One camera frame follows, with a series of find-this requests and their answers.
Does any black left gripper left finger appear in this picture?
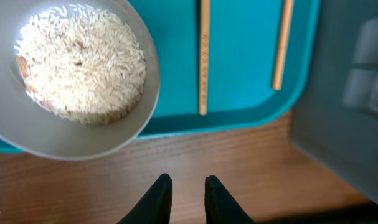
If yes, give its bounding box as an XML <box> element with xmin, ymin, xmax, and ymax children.
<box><xmin>117</xmin><ymin>174</ymin><xmax>172</xmax><ymax>224</ymax></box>

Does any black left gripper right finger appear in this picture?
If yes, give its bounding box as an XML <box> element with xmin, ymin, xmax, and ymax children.
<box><xmin>204</xmin><ymin>175</ymin><xmax>255</xmax><ymax>224</ymax></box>

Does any white rice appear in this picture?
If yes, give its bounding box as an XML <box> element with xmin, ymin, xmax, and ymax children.
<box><xmin>15</xmin><ymin>4</ymin><xmax>146</xmax><ymax>124</ymax></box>

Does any grey bowl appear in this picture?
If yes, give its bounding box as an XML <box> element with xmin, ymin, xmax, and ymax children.
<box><xmin>0</xmin><ymin>1</ymin><xmax>161</xmax><ymax>161</ymax></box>

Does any wooden chopstick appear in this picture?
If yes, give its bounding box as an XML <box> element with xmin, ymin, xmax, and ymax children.
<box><xmin>272</xmin><ymin>0</ymin><xmax>295</xmax><ymax>90</ymax></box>
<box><xmin>199</xmin><ymin>0</ymin><xmax>210</xmax><ymax>116</ymax></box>

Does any grey dishwasher rack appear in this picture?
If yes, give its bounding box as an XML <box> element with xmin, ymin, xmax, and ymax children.
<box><xmin>291</xmin><ymin>1</ymin><xmax>378</xmax><ymax>204</ymax></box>

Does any teal plastic tray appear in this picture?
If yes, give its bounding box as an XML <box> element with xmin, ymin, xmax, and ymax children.
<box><xmin>0</xmin><ymin>1</ymin><xmax>321</xmax><ymax>153</ymax></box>

